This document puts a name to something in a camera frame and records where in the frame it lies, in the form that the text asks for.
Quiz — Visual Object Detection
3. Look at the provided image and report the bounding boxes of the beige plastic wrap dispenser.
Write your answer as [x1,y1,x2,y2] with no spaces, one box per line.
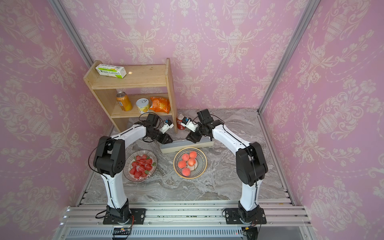
[160,137,215,154]

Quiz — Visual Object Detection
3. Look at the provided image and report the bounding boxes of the patterned plate with peaches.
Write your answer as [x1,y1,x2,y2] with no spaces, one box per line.
[173,147,208,179]

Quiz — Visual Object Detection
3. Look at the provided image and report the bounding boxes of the striped plate of strawberries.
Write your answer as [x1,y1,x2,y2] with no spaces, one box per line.
[123,149,158,183]

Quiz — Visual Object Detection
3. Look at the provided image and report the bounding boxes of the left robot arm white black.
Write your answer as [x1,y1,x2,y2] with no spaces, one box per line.
[91,113,174,225]

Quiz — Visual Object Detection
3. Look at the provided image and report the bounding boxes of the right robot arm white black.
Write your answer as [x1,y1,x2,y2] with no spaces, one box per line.
[182,109,269,225]

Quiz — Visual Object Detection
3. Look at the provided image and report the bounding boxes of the red soda can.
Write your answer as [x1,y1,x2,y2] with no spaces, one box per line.
[177,114,186,130]

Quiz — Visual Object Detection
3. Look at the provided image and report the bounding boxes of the peach fruit pile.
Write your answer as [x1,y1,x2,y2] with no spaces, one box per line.
[177,151,198,177]

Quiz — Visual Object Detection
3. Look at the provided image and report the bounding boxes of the orange snack bag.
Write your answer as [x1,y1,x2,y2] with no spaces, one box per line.
[150,97,171,114]

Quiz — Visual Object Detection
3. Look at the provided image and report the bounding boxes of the white yellow cup container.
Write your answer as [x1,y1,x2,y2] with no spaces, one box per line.
[136,98,151,114]

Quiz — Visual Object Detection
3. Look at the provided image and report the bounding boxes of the red strawberries pile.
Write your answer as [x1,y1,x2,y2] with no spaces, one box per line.
[129,154,155,180]

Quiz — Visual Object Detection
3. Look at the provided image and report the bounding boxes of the orange drink can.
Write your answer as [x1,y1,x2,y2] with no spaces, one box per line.
[116,92,133,112]

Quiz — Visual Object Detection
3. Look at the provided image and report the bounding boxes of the wooden two-tier shelf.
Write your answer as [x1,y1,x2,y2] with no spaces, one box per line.
[84,58,178,132]

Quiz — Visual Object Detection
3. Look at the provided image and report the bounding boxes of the white green carton box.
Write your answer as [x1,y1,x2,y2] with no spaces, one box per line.
[96,64,127,79]

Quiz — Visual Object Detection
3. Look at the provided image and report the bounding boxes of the small electronics board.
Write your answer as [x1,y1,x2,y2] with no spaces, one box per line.
[112,227,132,237]

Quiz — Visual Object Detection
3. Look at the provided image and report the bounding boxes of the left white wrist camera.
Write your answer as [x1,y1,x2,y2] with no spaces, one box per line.
[160,120,174,134]

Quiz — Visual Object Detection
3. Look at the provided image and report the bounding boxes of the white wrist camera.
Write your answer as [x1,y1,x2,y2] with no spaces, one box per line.
[160,120,174,134]
[181,117,199,132]

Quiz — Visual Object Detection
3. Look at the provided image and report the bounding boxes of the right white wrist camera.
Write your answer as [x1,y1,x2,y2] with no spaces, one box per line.
[181,117,199,132]

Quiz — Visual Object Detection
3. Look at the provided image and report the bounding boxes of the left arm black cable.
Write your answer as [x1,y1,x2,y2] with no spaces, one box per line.
[87,143,104,176]

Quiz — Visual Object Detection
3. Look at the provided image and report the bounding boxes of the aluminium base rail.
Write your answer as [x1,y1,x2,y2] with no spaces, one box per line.
[54,199,315,240]

